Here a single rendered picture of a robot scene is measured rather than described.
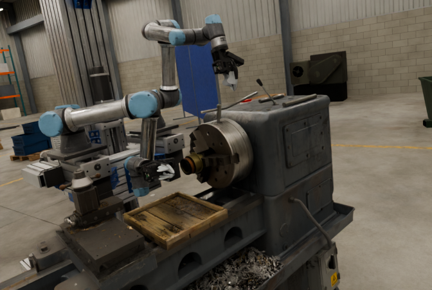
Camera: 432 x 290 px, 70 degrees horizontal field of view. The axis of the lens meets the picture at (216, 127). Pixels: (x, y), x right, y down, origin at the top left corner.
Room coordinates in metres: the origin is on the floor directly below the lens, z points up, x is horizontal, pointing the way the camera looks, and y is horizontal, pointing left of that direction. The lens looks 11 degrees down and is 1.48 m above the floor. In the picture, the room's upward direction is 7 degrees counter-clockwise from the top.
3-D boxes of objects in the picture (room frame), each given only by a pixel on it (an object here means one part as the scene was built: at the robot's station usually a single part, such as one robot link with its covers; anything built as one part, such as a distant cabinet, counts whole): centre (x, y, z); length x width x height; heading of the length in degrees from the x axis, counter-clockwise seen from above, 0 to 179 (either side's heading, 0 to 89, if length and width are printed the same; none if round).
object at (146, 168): (1.32, 0.31, 1.08); 0.12 x 0.09 x 0.08; 40
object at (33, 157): (7.40, 4.18, 0.39); 1.20 x 0.80 x 0.79; 153
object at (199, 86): (8.34, 0.42, 1.18); 4.12 x 0.80 x 2.35; 16
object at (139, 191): (1.46, 0.40, 0.98); 0.11 x 0.08 x 0.11; 179
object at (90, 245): (1.05, 0.48, 0.95); 0.43 x 0.17 x 0.05; 40
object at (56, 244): (1.01, 0.51, 0.90); 0.47 x 0.30 x 0.06; 40
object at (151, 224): (1.24, 0.23, 0.89); 0.36 x 0.30 x 0.04; 40
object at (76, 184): (1.10, 0.52, 1.13); 0.08 x 0.08 x 0.03
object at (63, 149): (1.58, 0.73, 1.21); 0.15 x 0.15 x 0.10
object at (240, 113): (1.70, -0.29, 1.06); 0.59 x 0.48 x 0.39; 130
